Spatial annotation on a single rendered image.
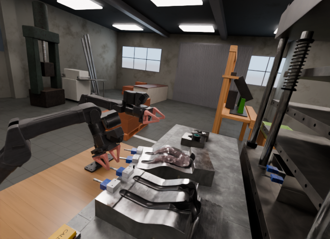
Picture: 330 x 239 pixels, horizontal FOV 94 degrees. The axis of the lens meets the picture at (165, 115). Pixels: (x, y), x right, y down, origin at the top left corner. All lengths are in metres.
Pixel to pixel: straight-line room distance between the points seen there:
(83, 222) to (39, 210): 0.20
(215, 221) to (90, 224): 0.51
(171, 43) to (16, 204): 7.84
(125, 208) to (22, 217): 0.41
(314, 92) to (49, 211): 6.26
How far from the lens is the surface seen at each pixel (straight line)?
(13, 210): 0.97
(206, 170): 0.96
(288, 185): 1.15
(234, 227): 0.89
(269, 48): 7.64
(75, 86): 5.90
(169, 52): 8.16
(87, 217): 0.83
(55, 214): 0.88
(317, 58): 6.26
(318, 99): 6.34
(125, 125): 3.09
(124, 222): 0.73
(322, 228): 0.73
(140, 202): 0.75
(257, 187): 1.22
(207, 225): 0.76
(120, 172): 0.86
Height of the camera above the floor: 1.42
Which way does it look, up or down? 16 degrees down
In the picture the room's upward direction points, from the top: 7 degrees clockwise
